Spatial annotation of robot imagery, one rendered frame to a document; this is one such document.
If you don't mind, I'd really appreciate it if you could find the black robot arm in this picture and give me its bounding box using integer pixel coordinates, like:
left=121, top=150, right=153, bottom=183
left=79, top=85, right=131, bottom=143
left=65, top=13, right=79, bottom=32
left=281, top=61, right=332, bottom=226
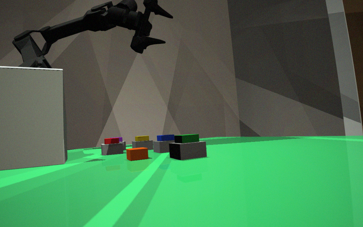
left=12, top=0, right=137, bottom=69

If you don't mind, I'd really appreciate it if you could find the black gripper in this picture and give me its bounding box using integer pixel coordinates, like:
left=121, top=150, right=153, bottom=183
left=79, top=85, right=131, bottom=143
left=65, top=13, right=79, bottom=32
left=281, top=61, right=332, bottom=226
left=121, top=0, right=173, bottom=54

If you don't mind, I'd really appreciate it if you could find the red button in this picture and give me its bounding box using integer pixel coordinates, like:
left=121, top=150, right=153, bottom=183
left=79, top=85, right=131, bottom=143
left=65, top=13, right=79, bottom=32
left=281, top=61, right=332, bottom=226
left=101, top=138, right=124, bottom=155

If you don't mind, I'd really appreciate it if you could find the blue button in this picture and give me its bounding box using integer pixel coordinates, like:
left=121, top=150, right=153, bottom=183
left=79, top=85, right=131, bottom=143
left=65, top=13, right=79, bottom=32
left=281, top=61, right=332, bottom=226
left=153, top=135, right=175, bottom=153

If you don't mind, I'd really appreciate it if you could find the orange block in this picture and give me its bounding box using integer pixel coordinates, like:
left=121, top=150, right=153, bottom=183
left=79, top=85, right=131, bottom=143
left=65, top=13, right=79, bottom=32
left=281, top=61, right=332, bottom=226
left=126, top=147, right=148, bottom=161

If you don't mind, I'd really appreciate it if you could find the yellow button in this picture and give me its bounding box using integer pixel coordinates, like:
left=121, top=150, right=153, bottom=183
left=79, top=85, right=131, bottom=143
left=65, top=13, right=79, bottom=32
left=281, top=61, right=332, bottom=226
left=132, top=136, right=153, bottom=150

